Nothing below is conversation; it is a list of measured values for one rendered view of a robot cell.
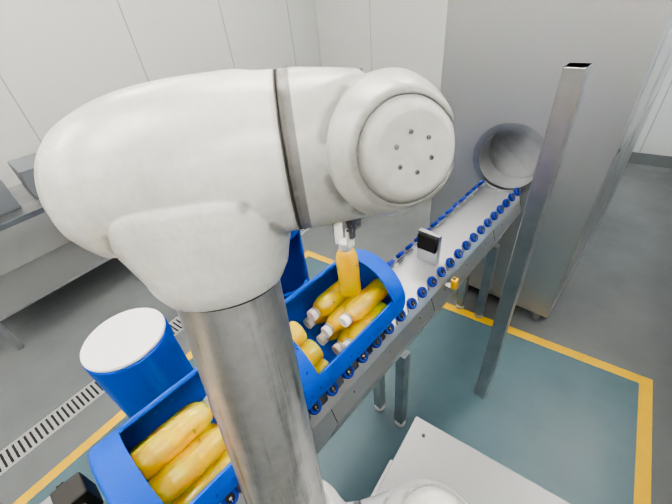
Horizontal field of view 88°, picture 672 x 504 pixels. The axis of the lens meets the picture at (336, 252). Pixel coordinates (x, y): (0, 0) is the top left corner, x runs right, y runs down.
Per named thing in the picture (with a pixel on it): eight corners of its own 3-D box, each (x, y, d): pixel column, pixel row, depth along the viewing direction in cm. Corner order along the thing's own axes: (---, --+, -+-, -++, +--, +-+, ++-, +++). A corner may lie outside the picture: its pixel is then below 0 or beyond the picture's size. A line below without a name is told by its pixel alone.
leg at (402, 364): (407, 421, 191) (412, 351, 153) (401, 429, 188) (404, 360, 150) (398, 414, 195) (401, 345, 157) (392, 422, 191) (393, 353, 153)
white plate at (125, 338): (155, 360, 112) (156, 362, 113) (171, 300, 134) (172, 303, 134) (65, 379, 109) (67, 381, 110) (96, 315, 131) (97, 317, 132)
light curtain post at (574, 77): (488, 391, 201) (593, 63, 98) (483, 398, 197) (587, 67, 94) (478, 385, 204) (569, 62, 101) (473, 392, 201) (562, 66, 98)
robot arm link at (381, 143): (414, 61, 35) (283, 78, 35) (511, 15, 19) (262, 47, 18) (418, 187, 40) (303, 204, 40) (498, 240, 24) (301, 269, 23)
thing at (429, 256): (439, 263, 153) (442, 234, 143) (434, 268, 151) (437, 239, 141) (419, 255, 159) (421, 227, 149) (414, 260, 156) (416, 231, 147)
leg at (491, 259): (484, 314, 245) (501, 243, 207) (480, 319, 242) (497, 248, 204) (476, 311, 249) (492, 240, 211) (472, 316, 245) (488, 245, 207)
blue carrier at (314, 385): (408, 327, 122) (404, 263, 106) (182, 579, 74) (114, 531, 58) (347, 297, 140) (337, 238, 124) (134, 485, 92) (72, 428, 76)
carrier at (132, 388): (232, 471, 165) (234, 414, 188) (157, 363, 112) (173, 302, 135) (171, 487, 163) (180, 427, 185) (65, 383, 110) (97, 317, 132)
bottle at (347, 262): (336, 293, 114) (329, 249, 103) (346, 280, 119) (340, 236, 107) (355, 300, 111) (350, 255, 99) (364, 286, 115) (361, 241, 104)
